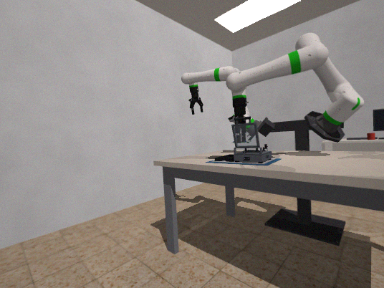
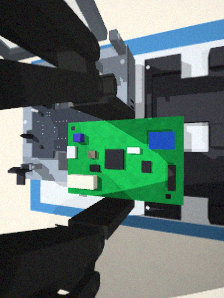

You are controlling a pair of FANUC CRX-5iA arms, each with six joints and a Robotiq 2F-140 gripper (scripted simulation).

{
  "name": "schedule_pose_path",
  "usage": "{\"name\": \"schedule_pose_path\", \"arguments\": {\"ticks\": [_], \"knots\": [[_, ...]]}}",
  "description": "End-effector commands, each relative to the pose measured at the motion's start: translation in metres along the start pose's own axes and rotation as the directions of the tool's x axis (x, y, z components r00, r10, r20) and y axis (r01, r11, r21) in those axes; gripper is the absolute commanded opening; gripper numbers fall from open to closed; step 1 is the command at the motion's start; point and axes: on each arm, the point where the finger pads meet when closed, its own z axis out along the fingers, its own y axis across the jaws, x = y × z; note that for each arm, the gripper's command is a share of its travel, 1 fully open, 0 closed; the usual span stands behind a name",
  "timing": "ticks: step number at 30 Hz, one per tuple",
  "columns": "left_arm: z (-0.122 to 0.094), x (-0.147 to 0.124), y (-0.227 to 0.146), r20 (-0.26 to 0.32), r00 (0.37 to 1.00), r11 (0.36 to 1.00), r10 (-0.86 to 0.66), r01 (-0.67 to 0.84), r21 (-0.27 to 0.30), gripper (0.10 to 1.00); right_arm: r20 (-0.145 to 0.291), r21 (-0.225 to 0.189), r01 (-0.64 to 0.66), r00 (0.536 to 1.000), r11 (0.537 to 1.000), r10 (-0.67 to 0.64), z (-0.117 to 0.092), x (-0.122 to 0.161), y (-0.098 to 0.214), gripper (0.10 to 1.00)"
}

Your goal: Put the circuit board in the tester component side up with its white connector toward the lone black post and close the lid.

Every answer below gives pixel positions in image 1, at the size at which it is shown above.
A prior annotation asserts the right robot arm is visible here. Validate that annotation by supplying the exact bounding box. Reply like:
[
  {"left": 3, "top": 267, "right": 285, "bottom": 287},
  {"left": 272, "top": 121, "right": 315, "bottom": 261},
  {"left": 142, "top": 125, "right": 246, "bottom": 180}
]
[{"left": 181, "top": 67, "right": 261, "bottom": 128}]

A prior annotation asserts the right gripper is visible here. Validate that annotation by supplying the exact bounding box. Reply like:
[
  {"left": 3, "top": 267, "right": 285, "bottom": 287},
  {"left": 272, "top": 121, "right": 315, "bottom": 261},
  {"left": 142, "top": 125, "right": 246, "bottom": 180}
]
[{"left": 190, "top": 92, "right": 203, "bottom": 115}]

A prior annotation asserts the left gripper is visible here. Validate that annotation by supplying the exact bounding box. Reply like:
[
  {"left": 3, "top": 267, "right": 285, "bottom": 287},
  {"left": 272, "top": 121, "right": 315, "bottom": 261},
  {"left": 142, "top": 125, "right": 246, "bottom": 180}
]
[{"left": 234, "top": 107, "right": 246, "bottom": 124}]

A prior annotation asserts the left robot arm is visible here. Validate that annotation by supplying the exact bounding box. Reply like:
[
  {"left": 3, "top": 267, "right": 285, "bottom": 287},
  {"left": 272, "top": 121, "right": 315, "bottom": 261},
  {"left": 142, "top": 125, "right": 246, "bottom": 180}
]
[{"left": 226, "top": 33, "right": 364, "bottom": 133}]

